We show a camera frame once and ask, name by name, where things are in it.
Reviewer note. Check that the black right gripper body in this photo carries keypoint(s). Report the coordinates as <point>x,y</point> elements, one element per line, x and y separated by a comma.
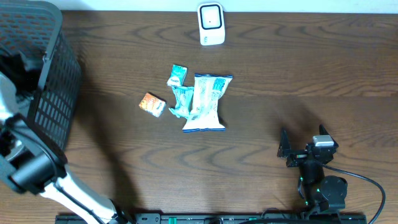
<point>298,157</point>

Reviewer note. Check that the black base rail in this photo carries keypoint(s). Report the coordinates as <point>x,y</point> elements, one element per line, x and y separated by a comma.
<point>269,217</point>

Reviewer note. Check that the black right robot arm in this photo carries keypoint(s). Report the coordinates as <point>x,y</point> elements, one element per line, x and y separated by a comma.
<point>324,195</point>

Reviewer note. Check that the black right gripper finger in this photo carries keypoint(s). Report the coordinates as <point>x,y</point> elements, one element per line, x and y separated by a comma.
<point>284,146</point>
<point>322,130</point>

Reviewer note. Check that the teal white drink carton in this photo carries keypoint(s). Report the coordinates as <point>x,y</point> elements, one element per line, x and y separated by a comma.
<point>177,76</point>

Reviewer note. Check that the teal snack packet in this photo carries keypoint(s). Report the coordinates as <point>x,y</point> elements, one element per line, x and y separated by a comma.
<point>183,96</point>

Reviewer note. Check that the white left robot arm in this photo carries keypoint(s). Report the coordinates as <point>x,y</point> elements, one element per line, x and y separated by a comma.
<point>33,162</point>

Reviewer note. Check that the orange juice carton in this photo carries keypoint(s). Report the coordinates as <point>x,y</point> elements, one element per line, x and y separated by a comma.
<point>152,105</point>

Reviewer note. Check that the white blue snack bag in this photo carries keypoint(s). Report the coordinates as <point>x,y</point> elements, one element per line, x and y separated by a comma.
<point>208,89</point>

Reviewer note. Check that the grey plastic mesh basket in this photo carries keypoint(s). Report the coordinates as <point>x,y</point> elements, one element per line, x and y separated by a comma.
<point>34,28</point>

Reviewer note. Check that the white barcode scanner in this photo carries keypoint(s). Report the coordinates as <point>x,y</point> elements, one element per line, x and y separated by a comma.
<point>211,23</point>

